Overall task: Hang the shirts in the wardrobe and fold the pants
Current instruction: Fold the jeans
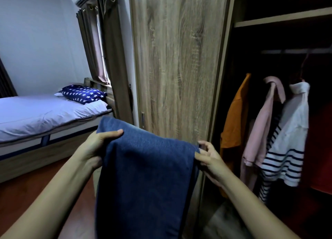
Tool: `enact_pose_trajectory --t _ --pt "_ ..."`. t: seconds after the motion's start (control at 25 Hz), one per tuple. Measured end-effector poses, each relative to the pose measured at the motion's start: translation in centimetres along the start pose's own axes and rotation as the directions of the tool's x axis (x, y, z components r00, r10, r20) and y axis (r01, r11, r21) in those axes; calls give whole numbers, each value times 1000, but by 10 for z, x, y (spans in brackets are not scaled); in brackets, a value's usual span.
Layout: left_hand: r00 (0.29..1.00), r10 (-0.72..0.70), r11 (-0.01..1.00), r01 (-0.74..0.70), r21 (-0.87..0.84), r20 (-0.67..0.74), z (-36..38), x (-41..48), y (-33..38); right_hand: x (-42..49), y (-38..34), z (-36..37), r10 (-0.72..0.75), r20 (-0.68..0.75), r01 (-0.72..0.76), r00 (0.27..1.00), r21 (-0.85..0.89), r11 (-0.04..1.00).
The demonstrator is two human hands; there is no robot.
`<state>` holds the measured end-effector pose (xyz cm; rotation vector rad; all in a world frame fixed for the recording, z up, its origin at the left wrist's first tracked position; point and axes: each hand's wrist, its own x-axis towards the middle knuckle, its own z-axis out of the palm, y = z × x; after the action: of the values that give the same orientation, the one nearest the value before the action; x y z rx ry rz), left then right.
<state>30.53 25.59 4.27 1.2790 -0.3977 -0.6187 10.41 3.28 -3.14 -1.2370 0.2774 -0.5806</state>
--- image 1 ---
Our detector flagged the person's left hand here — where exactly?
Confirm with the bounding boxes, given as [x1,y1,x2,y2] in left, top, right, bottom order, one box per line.
[75,129,124,171]

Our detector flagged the bed with white sheet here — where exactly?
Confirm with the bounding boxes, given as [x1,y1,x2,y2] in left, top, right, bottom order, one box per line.
[0,77,116,184]

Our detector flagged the pink shirt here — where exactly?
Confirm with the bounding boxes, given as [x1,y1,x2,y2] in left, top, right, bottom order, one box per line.
[240,76,286,191]

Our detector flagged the person's left forearm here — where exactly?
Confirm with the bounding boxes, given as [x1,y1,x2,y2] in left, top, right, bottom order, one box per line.
[0,156,96,239]

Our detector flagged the orange t-shirt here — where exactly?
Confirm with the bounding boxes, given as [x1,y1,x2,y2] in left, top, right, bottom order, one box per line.
[220,73,252,198]

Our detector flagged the blue star print pillow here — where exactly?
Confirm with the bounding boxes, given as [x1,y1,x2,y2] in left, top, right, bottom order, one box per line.
[61,84,108,105]

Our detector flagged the red polo shirt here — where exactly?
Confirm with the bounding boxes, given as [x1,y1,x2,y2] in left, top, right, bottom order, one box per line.
[302,104,332,195]

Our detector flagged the window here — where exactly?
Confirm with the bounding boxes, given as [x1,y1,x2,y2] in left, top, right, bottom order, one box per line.
[96,13,111,86]

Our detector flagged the grey brown curtain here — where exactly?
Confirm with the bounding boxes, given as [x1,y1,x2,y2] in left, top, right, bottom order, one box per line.
[76,5,109,85]
[97,0,134,125]

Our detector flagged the dark curtain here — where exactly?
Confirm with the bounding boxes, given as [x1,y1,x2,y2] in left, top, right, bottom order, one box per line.
[0,57,18,99]

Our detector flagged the person's right hand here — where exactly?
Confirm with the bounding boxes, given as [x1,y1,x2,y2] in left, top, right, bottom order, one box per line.
[194,140,231,187]

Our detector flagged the wooden wardrobe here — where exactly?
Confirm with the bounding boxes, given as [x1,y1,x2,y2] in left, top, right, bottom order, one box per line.
[129,0,332,239]

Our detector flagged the blue denim jeans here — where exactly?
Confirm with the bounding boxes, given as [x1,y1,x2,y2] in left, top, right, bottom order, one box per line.
[94,116,200,239]

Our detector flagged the white striped shirt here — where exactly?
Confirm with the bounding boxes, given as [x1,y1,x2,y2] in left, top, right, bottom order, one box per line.
[258,82,311,203]

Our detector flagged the person's right forearm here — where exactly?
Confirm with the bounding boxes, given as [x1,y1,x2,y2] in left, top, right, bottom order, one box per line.
[220,174,301,239]

